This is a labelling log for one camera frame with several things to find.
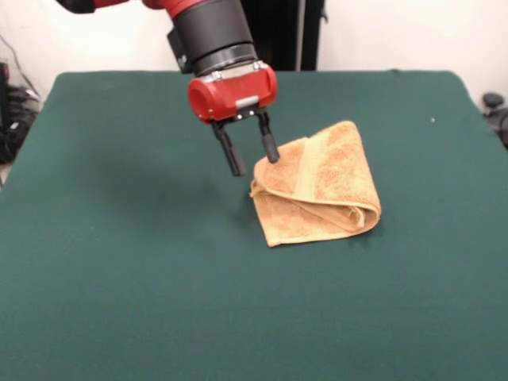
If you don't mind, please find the black equipment and cable pile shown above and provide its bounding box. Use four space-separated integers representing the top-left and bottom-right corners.
0 61 43 166

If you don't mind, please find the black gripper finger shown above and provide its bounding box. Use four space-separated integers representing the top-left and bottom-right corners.
210 120 247 178
256 112 281 164

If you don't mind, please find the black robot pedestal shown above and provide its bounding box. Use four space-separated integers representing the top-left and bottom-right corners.
240 0 326 71

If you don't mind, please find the black round stand base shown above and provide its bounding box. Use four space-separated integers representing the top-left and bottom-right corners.
481 91 508 150

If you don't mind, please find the thin grey cable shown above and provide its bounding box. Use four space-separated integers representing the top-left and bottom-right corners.
0 33 40 96

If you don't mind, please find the dark green table cloth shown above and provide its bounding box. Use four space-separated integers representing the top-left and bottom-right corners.
0 69 508 381

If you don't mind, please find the tan terry towel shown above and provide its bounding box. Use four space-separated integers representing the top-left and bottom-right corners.
248 120 383 248

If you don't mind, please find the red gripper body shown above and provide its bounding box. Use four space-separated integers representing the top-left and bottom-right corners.
187 61 279 126

